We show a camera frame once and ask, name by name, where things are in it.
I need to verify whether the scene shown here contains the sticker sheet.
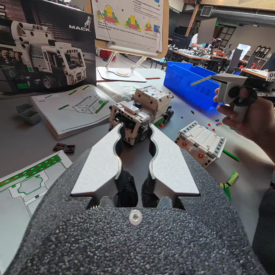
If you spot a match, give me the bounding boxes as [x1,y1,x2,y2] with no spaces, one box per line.
[0,150,72,268]

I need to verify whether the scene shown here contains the person's right hand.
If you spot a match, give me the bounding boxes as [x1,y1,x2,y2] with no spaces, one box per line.
[214,87,275,151]

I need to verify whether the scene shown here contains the long cluttered work table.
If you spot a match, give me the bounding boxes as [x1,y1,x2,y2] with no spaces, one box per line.
[172,46,239,72]

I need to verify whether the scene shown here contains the wooden background desk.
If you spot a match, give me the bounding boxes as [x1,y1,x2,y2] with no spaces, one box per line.
[241,68,270,79]

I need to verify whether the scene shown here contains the small grey tray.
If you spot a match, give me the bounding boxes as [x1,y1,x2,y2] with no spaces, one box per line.
[16,104,35,114]
[19,110,42,126]

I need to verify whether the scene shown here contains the white lego container body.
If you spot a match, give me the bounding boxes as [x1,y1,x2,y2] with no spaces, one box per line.
[174,121,227,168]

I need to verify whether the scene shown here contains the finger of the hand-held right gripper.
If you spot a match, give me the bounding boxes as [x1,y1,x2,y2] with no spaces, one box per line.
[211,73,248,78]
[212,77,248,85]

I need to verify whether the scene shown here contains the white instruction sheet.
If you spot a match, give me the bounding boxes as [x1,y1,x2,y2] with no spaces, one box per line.
[92,0,165,57]

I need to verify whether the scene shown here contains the group of small coloured studs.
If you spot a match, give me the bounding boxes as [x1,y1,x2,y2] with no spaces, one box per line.
[200,109,224,131]

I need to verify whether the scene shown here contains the green sticker scrap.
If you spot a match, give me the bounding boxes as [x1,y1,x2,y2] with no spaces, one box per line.
[227,171,239,186]

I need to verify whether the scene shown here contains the person's right forearm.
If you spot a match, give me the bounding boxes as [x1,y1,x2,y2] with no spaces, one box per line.
[254,137,275,170]

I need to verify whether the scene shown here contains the grey ventilation duct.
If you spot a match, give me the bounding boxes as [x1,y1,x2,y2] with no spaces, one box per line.
[212,6,275,22]

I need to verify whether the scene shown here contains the blue plastic bin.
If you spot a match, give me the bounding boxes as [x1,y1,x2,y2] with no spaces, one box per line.
[163,61,226,111]

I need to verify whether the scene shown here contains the green LEGO pieces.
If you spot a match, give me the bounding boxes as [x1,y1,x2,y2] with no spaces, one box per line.
[219,182,233,202]

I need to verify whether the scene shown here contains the red box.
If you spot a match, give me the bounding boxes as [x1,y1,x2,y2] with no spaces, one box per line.
[100,49,117,59]

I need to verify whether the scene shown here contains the white green lego truck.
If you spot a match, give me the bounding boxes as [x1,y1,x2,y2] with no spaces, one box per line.
[108,86,174,145]

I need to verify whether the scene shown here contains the black office chair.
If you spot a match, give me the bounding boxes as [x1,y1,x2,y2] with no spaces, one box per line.
[227,48,244,74]

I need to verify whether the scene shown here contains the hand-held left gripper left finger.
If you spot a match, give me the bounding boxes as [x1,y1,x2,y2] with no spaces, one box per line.
[70,123,127,208]

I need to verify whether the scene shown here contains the instruction sign on stand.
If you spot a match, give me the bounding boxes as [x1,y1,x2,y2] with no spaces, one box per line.
[91,0,170,83]

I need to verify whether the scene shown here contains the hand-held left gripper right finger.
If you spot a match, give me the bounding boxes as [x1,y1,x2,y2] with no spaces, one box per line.
[148,123,201,208]

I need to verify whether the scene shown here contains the lego instruction booklet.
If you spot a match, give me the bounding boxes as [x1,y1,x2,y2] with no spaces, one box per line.
[30,83,138,140]

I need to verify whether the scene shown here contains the dark lego truck box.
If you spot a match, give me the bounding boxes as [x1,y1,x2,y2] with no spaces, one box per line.
[0,0,97,100]

